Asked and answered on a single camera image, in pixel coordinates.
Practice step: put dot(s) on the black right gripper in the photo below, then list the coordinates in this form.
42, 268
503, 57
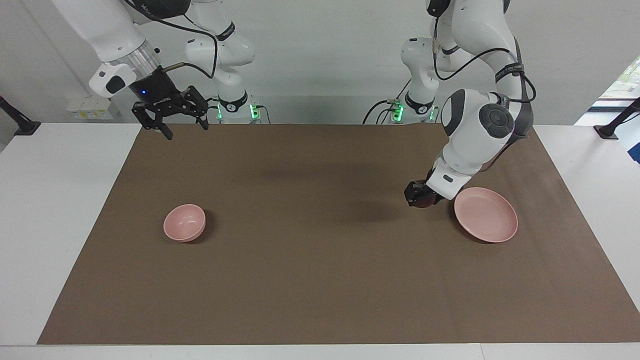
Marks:
157, 92

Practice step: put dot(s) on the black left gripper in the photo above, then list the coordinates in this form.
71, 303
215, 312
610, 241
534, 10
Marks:
430, 191

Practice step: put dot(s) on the dark red apple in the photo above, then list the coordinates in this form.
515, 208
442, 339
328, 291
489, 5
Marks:
422, 203

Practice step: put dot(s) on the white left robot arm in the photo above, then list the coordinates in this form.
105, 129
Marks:
475, 125

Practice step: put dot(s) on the pink plate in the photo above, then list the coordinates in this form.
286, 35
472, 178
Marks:
485, 215

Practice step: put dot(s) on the pink bowl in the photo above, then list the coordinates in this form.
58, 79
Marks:
184, 222

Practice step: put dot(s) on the white power strip box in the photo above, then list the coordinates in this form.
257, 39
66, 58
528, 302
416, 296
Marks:
92, 107

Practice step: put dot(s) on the brown table mat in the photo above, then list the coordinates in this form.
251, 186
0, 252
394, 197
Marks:
310, 260

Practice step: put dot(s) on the blue object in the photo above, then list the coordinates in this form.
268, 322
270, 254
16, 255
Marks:
636, 152

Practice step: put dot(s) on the window with greenery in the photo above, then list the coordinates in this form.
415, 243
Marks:
625, 82

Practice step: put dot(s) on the black camera stand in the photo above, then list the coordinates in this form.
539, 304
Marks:
612, 127
20, 122

